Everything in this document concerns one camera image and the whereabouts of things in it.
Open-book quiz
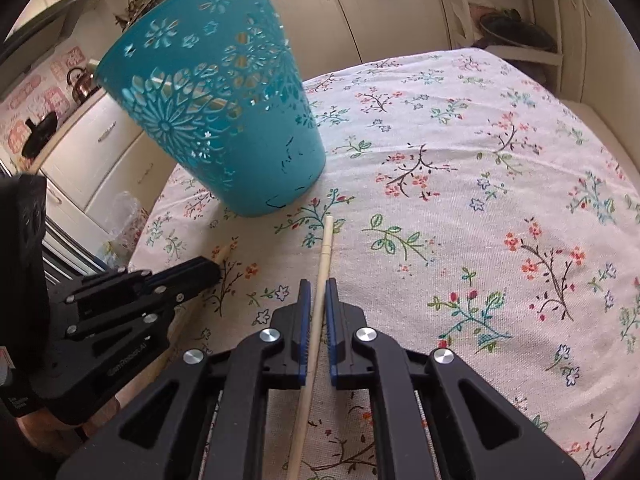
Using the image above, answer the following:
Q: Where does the clear plastic bag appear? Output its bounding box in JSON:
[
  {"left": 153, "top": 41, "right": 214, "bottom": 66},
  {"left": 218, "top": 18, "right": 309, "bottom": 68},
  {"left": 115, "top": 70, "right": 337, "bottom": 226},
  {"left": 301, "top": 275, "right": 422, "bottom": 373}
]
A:
[{"left": 102, "top": 192, "right": 151, "bottom": 266}]

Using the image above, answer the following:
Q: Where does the floral white tablecloth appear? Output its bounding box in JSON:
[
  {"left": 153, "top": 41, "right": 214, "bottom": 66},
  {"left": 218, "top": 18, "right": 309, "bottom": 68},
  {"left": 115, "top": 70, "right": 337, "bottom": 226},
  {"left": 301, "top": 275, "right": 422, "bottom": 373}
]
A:
[{"left": 127, "top": 46, "right": 640, "bottom": 480}]

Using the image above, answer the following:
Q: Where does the pale wooden chopstick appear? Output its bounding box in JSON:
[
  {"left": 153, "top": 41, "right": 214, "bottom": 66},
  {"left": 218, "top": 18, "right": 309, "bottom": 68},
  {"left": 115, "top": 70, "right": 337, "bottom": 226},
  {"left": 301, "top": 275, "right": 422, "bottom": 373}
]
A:
[{"left": 285, "top": 215, "right": 335, "bottom": 480}]

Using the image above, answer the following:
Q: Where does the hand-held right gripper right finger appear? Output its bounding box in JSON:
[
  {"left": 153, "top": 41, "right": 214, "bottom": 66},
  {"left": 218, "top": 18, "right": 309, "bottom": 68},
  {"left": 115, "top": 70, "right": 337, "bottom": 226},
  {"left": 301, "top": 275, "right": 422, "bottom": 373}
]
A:
[{"left": 324, "top": 277, "right": 585, "bottom": 480}]

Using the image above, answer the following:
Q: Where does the range hood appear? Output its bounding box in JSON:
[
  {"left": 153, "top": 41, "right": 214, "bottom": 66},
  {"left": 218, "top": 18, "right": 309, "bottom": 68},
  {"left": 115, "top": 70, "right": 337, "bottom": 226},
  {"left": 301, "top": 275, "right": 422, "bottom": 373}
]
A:
[{"left": 0, "top": 0, "right": 96, "bottom": 58}]

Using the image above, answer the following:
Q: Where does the copper kettle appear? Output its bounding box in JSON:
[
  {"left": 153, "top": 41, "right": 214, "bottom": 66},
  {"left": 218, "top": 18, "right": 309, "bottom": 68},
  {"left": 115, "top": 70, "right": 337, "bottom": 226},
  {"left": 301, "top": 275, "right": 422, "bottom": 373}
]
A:
[{"left": 67, "top": 66, "right": 101, "bottom": 103}]

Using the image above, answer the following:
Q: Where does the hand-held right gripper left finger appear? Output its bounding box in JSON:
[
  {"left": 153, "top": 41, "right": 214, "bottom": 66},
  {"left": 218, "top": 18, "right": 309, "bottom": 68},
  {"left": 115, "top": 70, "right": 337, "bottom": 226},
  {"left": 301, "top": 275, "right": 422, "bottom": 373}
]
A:
[{"left": 56, "top": 279, "right": 313, "bottom": 480}]

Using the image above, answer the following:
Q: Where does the cream counter cabinet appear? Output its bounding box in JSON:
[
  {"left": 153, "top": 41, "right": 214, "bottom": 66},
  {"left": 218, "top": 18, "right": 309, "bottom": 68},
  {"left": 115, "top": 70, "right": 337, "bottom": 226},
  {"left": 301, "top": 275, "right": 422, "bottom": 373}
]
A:
[{"left": 37, "top": 92, "right": 176, "bottom": 233}]

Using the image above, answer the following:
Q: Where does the cream wall cabinet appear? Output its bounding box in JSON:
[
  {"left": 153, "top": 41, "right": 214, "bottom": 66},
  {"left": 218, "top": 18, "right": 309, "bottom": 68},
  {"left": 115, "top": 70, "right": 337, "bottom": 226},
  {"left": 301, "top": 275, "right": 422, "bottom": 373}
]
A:
[{"left": 267, "top": 0, "right": 453, "bottom": 68}]

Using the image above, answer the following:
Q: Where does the person's left hand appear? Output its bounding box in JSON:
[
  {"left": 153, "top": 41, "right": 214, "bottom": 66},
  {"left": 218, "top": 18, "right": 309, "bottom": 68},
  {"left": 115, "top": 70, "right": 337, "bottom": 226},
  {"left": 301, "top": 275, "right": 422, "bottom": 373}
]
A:
[{"left": 20, "top": 395, "right": 118, "bottom": 443}]

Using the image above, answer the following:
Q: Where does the black wok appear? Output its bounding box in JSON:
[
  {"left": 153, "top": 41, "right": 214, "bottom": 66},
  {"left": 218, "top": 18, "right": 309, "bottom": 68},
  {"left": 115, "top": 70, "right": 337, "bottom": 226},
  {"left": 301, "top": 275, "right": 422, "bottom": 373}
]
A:
[{"left": 480, "top": 12, "right": 556, "bottom": 51}]

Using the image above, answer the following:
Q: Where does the cream tall cabinet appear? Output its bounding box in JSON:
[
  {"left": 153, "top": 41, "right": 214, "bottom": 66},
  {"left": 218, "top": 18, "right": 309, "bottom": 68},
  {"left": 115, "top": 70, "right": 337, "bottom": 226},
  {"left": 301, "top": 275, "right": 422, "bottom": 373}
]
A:
[{"left": 560, "top": 0, "right": 640, "bottom": 106}]

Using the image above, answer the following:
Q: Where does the cream open shelf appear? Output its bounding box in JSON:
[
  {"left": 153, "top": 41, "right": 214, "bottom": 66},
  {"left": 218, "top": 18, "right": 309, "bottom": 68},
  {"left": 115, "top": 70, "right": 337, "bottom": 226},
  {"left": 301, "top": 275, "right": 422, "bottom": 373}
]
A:
[{"left": 432, "top": 0, "right": 563, "bottom": 68}]

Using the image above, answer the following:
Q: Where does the black frying pan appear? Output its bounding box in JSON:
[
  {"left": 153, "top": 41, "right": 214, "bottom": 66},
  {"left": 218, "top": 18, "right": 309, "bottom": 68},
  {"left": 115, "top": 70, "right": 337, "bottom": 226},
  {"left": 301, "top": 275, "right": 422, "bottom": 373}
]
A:
[{"left": 20, "top": 110, "right": 60, "bottom": 158}]

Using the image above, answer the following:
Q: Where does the teal perforated plastic basket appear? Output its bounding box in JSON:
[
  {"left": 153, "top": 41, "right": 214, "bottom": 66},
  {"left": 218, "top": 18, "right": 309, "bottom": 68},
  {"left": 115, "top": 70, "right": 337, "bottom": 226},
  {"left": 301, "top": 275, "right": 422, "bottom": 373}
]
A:
[{"left": 95, "top": 0, "right": 327, "bottom": 218}]

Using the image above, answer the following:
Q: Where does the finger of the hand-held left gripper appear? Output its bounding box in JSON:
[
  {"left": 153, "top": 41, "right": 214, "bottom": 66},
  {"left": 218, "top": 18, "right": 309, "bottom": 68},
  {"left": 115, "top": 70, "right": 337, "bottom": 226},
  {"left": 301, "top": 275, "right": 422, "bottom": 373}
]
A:
[{"left": 51, "top": 256, "right": 222, "bottom": 342}]

